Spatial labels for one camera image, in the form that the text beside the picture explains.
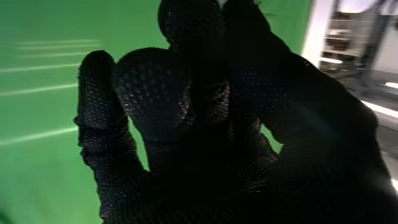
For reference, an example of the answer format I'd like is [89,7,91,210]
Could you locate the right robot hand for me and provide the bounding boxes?
[73,0,398,224]

